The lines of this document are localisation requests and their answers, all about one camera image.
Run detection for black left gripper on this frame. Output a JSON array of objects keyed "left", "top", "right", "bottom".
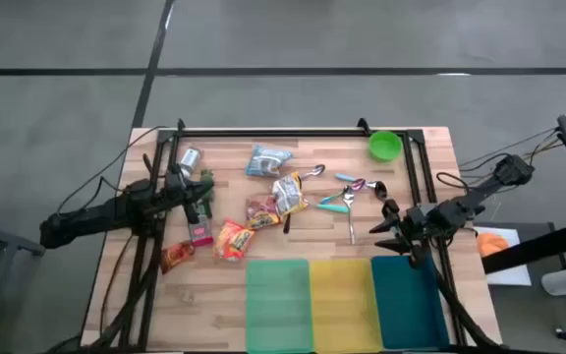
[{"left": 152, "top": 163, "right": 215, "bottom": 226}]

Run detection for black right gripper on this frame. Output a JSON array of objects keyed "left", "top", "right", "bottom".
[{"left": 368, "top": 198, "right": 449, "bottom": 270}]

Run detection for green lidded spice jar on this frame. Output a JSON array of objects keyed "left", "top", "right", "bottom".
[{"left": 198, "top": 168, "right": 216, "bottom": 199}]

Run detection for red lidded spice container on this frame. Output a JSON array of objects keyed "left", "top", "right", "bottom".
[{"left": 188, "top": 215, "right": 215, "bottom": 248}]

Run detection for white lidded spice jar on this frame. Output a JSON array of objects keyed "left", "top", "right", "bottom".
[{"left": 178, "top": 147, "right": 202, "bottom": 178}]

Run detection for orange noodle packet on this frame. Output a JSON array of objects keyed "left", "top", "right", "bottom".
[{"left": 212, "top": 218, "right": 256, "bottom": 263}]

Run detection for brown orange candy packet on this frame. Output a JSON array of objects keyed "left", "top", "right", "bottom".
[{"left": 158, "top": 240, "right": 197, "bottom": 275}]

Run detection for dark red snack packet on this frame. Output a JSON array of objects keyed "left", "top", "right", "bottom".
[{"left": 245, "top": 195, "right": 283, "bottom": 231}]

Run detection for blue and white snack packet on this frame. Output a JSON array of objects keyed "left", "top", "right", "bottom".
[{"left": 244, "top": 144, "right": 295, "bottom": 179}]

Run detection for yellow and white snack packet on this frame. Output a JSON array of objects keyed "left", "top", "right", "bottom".
[{"left": 271, "top": 171, "right": 310, "bottom": 218}]

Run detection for purple handled metal spoon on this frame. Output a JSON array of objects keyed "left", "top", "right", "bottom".
[{"left": 298, "top": 163, "right": 327, "bottom": 181}]

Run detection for plain silver fork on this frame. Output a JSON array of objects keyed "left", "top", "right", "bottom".
[{"left": 342, "top": 185, "right": 358, "bottom": 246}]

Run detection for teal plastic tray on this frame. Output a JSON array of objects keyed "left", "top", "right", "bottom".
[{"left": 369, "top": 254, "right": 451, "bottom": 351}]

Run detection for orange cloth lump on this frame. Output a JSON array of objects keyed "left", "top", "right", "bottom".
[{"left": 476, "top": 231, "right": 510, "bottom": 259}]

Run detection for green plastic bowl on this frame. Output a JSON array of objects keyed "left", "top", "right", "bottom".
[{"left": 368, "top": 130, "right": 404, "bottom": 163}]

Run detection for translucent yellow plastic tray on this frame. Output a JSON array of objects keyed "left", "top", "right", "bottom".
[{"left": 309, "top": 259, "right": 383, "bottom": 354}]

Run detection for white paper sheet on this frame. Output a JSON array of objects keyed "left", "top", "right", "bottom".
[{"left": 473, "top": 225, "right": 533, "bottom": 287}]

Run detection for black equipment stand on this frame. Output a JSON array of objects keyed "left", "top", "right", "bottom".
[{"left": 481, "top": 108, "right": 566, "bottom": 345}]

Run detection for translucent green plastic tray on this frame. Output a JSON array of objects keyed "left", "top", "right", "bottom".
[{"left": 245, "top": 259, "right": 314, "bottom": 354}]

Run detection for pink handled metal spoon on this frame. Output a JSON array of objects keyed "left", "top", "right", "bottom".
[{"left": 350, "top": 177, "right": 389, "bottom": 201}]

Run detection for teal handled metal spoon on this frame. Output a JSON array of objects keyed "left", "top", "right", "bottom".
[{"left": 304, "top": 199, "right": 351, "bottom": 215}]

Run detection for black aluminium table frame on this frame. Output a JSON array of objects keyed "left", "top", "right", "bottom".
[{"left": 84, "top": 117, "right": 505, "bottom": 354}]

